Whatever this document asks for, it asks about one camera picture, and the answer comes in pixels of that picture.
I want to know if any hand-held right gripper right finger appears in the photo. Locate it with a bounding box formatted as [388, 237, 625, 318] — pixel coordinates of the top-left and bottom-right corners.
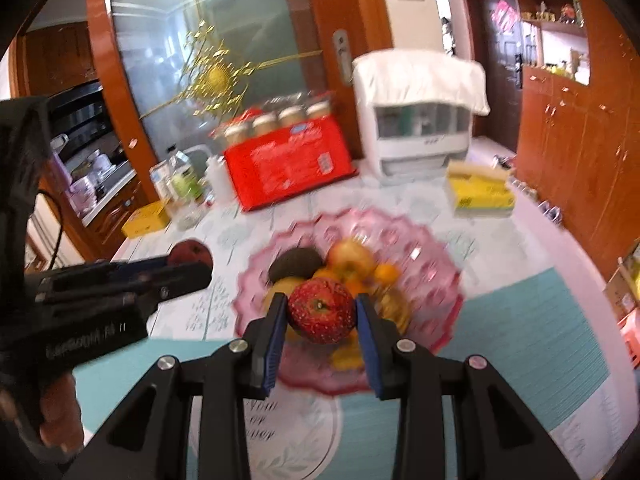
[354, 292, 583, 480]

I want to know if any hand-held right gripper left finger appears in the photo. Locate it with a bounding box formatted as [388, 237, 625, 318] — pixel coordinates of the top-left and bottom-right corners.
[62, 294, 288, 480]

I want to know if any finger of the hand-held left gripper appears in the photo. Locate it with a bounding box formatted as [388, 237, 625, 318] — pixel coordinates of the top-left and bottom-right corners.
[30, 260, 213, 307]
[45, 255, 173, 281]

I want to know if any small yellowish mandarin orange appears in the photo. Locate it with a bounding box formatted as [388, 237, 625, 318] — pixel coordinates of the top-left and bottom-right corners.
[330, 335, 371, 371]

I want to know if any small red plum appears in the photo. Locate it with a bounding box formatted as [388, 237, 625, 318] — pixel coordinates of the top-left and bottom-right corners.
[167, 240, 214, 273]
[286, 278, 358, 345]

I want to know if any yellow pear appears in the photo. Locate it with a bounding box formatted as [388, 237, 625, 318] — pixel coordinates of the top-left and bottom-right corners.
[265, 277, 301, 311]

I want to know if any dark avocado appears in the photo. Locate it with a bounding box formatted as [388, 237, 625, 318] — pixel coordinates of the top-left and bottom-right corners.
[268, 247, 325, 282]

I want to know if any pink glass bowl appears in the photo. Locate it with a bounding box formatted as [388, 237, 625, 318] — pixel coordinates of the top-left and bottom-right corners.
[234, 207, 466, 397]

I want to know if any person's left hand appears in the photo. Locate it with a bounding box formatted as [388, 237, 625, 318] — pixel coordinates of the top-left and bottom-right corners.
[40, 372, 83, 456]

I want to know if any flat yellow box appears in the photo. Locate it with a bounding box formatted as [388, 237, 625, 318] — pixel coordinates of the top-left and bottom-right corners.
[121, 200, 171, 239]

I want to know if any kitchen counter cabinet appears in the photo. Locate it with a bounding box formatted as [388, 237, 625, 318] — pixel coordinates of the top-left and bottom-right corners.
[75, 165, 151, 241]

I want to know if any empty glass jar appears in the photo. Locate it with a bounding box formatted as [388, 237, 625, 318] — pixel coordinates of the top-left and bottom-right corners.
[172, 195, 206, 231]

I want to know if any glass bottle with green label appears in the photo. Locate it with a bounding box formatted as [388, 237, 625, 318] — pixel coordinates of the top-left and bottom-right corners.
[167, 145, 198, 201]

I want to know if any white squeeze bottle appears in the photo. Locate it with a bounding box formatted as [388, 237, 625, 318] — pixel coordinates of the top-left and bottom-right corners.
[187, 144, 233, 206]

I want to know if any yellow box with white top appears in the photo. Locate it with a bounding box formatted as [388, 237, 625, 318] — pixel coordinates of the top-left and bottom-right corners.
[445, 160, 517, 218]

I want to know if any white countertop appliance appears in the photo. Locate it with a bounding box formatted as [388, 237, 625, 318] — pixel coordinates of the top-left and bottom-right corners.
[357, 95, 473, 181]

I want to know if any gold door ornament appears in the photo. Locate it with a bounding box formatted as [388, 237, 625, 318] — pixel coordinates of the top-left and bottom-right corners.
[140, 0, 341, 121]

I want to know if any frosted glass sliding door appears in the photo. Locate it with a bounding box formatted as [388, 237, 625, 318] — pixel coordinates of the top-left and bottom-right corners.
[87, 0, 361, 196]

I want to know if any pink container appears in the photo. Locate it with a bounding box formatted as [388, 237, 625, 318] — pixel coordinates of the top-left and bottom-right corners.
[617, 307, 640, 366]

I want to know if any cardboard box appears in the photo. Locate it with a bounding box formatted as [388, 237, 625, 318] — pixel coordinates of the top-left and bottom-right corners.
[602, 242, 640, 316]

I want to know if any wooden cabinet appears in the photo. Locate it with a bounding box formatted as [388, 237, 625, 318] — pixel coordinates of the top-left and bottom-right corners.
[515, 67, 640, 281]

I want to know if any white cloth cover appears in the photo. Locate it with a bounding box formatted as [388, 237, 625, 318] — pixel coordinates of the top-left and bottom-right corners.
[352, 50, 491, 116]

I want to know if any dark entry door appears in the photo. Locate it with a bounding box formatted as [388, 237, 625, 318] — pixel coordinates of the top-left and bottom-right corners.
[472, 0, 523, 151]

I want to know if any red door decoration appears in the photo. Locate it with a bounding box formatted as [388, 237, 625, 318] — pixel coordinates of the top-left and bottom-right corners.
[492, 0, 521, 36]

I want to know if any wooden display shelf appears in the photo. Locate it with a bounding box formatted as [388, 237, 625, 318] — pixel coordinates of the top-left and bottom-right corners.
[510, 0, 591, 76]

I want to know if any black cable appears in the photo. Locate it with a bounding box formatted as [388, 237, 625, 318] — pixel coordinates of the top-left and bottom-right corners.
[37, 187, 63, 271]

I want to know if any metal door handle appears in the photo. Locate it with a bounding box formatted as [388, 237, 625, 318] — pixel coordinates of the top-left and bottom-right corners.
[332, 29, 353, 86]

